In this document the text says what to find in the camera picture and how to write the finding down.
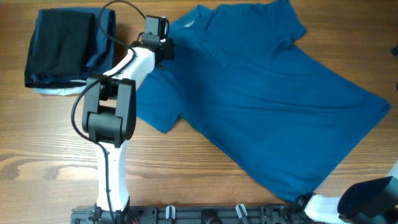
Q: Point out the white folded garment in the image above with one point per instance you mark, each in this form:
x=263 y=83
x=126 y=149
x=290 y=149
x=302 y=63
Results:
x=77 y=87

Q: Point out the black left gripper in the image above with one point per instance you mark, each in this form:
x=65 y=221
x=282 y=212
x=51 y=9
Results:
x=169 y=46

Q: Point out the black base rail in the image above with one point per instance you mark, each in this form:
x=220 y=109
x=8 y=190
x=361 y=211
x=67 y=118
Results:
x=238 y=214

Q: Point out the navy blue folded garment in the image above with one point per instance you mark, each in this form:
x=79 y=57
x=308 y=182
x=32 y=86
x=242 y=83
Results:
x=102 y=54

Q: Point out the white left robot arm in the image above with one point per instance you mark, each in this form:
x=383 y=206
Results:
x=109 y=118

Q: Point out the blue polo shirt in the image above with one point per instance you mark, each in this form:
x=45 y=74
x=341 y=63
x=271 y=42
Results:
x=239 y=79

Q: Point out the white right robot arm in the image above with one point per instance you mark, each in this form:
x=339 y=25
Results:
x=369 y=202

